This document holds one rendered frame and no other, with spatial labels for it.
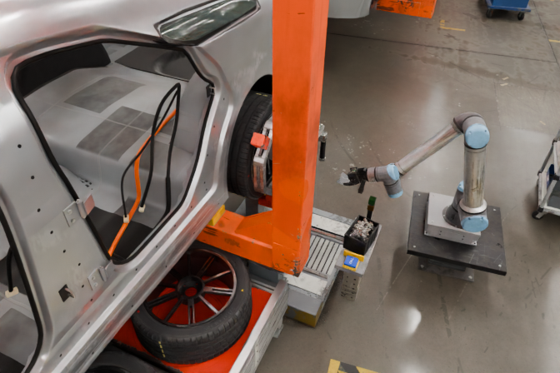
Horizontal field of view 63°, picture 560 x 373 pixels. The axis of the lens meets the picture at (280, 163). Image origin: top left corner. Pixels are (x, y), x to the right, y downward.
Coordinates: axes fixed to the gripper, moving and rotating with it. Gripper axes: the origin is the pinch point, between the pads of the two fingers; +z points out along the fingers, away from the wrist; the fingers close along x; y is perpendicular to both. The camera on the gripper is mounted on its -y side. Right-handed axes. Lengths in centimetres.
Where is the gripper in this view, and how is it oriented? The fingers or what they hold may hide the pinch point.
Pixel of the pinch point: (339, 181)
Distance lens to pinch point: 285.6
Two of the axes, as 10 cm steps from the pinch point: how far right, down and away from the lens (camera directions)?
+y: -3.9, -8.0, -4.5
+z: -8.6, 1.4, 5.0
